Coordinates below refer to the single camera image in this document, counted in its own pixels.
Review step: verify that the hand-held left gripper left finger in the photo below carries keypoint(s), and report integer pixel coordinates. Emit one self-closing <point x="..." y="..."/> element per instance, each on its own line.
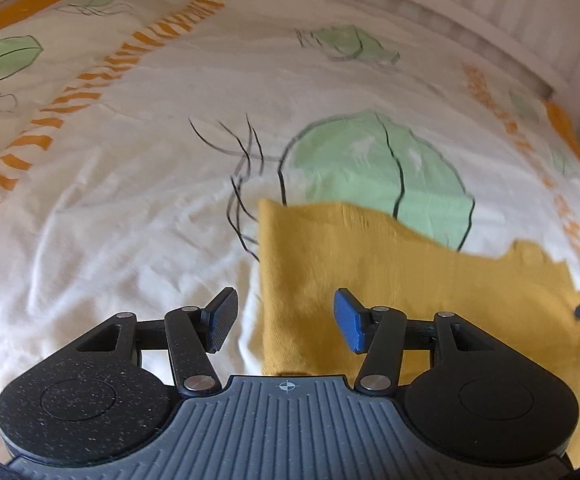
<point x="220" y="317"/>

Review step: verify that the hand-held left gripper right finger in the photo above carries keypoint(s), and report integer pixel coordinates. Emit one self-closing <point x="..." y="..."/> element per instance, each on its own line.
<point x="346" y="320"/>

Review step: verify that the mustard yellow knit sweater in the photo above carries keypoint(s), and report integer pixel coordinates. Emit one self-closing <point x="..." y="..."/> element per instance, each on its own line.
<point x="420" y="285"/>

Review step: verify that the white leaf-print duvet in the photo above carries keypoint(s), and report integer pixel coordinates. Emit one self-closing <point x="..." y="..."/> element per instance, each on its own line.
<point x="135" y="195"/>

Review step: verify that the white slatted bed frame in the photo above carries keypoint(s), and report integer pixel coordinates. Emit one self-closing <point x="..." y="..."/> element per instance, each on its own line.
<point x="530" y="15"/>

